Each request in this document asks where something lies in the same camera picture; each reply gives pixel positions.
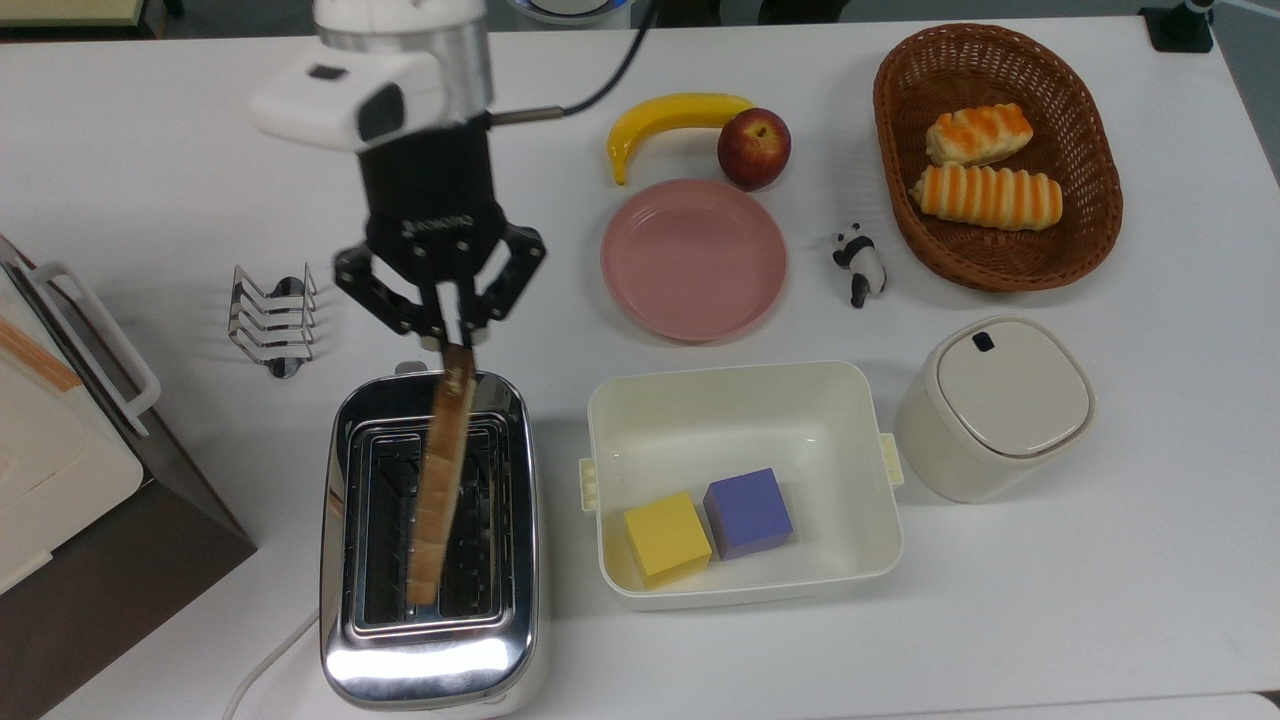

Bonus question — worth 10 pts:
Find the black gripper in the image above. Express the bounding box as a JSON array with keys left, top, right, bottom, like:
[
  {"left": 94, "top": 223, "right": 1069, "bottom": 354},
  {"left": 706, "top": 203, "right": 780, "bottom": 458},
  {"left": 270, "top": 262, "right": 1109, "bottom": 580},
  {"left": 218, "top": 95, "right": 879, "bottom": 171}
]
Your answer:
[{"left": 333, "top": 120, "right": 549, "bottom": 352}]

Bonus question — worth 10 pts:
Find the toast bread slice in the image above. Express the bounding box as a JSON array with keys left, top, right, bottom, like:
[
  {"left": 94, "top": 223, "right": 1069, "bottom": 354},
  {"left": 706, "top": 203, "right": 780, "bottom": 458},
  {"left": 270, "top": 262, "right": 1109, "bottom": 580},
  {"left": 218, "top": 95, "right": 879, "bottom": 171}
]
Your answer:
[{"left": 405, "top": 343, "right": 480, "bottom": 607}]

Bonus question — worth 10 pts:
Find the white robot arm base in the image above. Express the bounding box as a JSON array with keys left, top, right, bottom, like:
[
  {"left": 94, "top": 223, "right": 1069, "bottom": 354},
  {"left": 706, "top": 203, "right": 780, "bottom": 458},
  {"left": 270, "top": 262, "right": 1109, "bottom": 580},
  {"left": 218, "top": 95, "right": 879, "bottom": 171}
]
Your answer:
[{"left": 505, "top": 0, "right": 637, "bottom": 29}]

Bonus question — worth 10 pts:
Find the cream chrome two-slot toaster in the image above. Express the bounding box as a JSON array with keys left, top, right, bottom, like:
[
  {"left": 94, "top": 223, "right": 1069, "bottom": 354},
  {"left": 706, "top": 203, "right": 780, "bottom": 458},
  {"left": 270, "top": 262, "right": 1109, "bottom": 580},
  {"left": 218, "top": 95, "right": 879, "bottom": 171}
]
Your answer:
[{"left": 320, "top": 362, "right": 550, "bottom": 714}]

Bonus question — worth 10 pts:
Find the long striped bread roll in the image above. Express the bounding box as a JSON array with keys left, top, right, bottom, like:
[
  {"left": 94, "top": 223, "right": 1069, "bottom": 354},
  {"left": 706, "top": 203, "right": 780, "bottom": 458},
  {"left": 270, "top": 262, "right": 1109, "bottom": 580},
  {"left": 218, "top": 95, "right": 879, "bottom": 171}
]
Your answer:
[{"left": 909, "top": 164, "right": 1065, "bottom": 233}]

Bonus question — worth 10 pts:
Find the short striped bread roll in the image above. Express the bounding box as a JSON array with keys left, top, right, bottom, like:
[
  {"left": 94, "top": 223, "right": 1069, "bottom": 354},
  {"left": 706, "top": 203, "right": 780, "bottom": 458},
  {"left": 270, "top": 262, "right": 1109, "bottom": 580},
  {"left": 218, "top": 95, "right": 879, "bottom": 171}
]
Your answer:
[{"left": 925, "top": 103, "right": 1035, "bottom": 168}]

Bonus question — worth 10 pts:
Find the metal toast rack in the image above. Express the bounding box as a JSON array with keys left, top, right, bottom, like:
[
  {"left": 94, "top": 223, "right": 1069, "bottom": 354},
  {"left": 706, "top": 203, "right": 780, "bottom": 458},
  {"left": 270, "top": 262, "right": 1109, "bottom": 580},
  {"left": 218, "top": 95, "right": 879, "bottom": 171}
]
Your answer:
[{"left": 227, "top": 263, "right": 320, "bottom": 380}]

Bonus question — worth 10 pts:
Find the pink plate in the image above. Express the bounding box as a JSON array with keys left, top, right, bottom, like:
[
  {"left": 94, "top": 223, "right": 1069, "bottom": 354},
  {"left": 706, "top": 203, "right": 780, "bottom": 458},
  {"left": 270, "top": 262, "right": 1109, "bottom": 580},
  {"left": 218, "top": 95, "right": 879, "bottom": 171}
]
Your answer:
[{"left": 600, "top": 179, "right": 789, "bottom": 344}]

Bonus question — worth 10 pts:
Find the yellow banana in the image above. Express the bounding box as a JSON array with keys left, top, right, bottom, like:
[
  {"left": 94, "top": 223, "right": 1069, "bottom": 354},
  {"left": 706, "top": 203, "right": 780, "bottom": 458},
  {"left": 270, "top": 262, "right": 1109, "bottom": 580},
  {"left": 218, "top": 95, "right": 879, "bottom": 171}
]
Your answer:
[{"left": 607, "top": 92, "right": 757, "bottom": 187}]

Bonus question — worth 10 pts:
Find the white plastic storage box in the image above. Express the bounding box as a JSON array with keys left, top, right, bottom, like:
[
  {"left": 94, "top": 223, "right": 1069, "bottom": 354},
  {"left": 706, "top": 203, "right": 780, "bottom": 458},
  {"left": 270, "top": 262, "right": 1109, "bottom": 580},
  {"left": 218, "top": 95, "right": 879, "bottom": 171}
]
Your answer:
[{"left": 578, "top": 360, "right": 907, "bottom": 612}]

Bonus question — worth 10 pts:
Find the red apple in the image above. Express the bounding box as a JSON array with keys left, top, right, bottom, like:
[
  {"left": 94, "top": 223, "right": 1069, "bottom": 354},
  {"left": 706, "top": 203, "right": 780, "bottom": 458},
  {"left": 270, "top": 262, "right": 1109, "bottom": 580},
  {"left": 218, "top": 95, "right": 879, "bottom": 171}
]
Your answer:
[{"left": 717, "top": 107, "right": 793, "bottom": 192}]

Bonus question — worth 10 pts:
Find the yellow foam cube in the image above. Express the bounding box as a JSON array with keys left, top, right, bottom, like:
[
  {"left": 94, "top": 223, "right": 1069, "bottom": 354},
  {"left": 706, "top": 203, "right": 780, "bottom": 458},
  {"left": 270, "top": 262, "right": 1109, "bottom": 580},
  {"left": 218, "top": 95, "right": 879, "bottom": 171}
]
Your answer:
[{"left": 623, "top": 490, "right": 714, "bottom": 590}]

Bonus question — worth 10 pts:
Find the purple foam cube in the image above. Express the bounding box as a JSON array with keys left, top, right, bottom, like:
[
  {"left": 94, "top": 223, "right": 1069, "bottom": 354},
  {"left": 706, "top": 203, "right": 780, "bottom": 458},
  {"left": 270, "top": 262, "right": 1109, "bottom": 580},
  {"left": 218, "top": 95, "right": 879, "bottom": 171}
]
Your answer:
[{"left": 703, "top": 467, "right": 796, "bottom": 562}]

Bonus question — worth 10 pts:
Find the panda figurine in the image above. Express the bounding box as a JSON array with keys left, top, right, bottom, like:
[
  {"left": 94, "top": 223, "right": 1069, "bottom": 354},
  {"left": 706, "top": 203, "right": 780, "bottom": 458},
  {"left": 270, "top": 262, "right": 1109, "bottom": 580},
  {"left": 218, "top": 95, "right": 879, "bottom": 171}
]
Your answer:
[{"left": 831, "top": 223, "right": 889, "bottom": 310}]

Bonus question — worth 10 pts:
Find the dark brown box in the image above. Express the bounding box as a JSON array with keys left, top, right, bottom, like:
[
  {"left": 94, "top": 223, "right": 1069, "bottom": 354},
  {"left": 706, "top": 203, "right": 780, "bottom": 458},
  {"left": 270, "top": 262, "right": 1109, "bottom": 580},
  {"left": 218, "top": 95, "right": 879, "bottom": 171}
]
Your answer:
[{"left": 0, "top": 300, "right": 258, "bottom": 720}]

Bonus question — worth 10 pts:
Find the pale yellow panel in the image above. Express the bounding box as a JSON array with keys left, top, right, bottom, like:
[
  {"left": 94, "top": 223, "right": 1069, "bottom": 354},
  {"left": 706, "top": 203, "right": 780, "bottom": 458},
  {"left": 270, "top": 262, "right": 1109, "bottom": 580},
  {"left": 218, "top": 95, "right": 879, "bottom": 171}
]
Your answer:
[{"left": 0, "top": 0, "right": 143, "bottom": 27}]

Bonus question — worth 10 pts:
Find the cream lidded trash can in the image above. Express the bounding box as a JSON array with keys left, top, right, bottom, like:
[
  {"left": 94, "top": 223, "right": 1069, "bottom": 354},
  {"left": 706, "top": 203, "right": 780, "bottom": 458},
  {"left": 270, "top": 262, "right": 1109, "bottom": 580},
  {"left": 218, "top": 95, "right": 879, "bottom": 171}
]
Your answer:
[{"left": 893, "top": 316, "right": 1098, "bottom": 504}]

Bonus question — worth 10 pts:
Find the brown wicker basket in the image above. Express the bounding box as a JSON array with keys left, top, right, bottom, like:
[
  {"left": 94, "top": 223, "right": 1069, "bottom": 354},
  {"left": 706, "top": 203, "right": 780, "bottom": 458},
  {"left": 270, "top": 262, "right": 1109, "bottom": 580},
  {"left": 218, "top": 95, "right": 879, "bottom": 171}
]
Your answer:
[{"left": 873, "top": 23, "right": 1125, "bottom": 293}]

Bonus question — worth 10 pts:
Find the black stand base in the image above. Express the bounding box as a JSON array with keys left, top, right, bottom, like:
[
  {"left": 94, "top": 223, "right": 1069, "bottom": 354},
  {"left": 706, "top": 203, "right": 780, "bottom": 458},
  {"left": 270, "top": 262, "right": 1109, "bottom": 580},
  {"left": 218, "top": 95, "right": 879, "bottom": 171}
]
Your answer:
[{"left": 1140, "top": 0, "right": 1217, "bottom": 54}]

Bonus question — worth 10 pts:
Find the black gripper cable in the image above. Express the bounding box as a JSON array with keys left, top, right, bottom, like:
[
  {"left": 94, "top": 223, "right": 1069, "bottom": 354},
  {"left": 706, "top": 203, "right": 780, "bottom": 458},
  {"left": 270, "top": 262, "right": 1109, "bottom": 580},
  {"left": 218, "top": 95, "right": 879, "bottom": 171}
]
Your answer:
[{"left": 488, "top": 0, "right": 661, "bottom": 127}]

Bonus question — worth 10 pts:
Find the white toaster power cable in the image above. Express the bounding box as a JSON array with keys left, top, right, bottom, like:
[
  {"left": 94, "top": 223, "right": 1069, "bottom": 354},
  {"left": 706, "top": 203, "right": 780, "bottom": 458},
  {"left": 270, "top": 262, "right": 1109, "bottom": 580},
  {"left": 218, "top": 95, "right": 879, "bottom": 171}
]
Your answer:
[{"left": 221, "top": 607, "right": 322, "bottom": 720}]

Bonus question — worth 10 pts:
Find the cream mini cabinet with handles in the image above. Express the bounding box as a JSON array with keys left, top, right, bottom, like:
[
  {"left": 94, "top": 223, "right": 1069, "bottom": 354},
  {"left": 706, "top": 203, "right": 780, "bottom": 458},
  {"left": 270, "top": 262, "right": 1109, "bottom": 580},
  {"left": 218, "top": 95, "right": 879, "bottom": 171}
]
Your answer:
[{"left": 0, "top": 235, "right": 163, "bottom": 597}]

